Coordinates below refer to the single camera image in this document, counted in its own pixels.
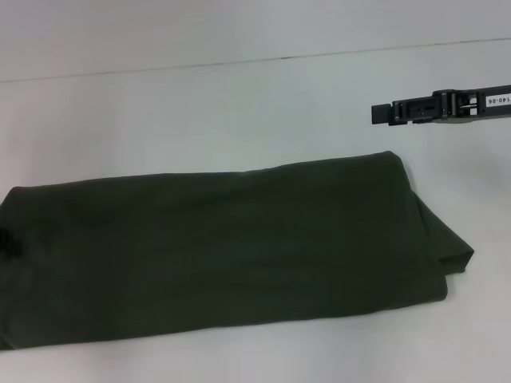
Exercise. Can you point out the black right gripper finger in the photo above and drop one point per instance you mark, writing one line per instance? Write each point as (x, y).
(407, 112)

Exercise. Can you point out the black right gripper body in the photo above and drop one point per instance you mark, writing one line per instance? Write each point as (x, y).
(475, 105)

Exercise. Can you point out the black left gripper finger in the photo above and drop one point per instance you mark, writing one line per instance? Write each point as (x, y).
(10, 243)

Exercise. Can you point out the dark green FREE t-shirt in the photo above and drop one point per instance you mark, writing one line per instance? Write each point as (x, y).
(219, 247)

